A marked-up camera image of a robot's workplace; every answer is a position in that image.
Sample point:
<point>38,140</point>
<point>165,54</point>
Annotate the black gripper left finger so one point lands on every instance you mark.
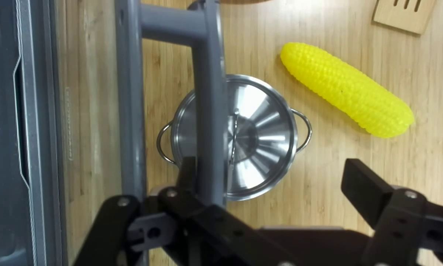
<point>182,230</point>

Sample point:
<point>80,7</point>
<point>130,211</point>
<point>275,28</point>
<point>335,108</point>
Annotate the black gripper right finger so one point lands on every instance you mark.
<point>408,221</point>

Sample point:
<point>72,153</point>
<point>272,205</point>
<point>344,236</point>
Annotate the wooden slotted spatula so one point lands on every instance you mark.
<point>403,16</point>

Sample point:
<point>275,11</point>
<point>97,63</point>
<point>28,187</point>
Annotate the small steel pot with lid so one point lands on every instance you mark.
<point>260,137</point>

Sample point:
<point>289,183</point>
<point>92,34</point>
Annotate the yellow toy corn cob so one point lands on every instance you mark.
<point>349,90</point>

